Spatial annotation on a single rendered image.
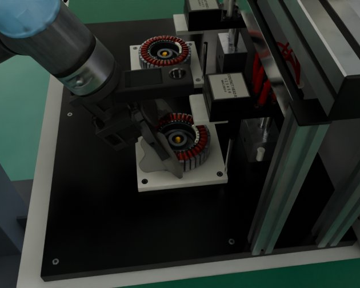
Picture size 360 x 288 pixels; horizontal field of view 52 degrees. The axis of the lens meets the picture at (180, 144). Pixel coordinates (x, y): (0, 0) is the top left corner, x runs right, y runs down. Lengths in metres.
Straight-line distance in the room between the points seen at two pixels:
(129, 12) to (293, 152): 0.78
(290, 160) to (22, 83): 1.87
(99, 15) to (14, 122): 0.99
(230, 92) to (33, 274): 0.40
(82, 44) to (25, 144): 1.37
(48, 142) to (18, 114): 1.22
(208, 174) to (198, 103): 0.12
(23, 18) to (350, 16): 0.33
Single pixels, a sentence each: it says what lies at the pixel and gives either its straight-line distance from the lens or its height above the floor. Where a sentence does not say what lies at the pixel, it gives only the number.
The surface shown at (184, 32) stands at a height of 0.88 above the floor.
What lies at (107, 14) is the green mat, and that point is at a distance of 1.08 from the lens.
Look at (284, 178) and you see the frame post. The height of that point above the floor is 0.97.
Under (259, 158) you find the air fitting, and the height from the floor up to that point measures 0.80.
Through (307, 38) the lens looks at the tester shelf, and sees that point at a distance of 0.36.
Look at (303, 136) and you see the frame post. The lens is 0.36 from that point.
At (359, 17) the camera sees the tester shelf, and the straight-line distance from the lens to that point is 0.38.
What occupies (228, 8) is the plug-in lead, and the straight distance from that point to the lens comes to 0.75.
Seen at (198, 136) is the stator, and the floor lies 0.82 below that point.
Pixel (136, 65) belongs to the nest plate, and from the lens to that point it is 0.83.
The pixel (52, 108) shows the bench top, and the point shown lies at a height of 0.75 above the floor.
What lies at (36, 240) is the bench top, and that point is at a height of 0.75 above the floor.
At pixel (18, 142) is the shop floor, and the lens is 1.84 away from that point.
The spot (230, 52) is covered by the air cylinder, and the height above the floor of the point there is 0.82.
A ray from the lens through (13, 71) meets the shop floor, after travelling 2.24.
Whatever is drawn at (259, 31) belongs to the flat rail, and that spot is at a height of 1.04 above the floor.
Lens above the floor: 1.29
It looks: 50 degrees down
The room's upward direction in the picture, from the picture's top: straight up
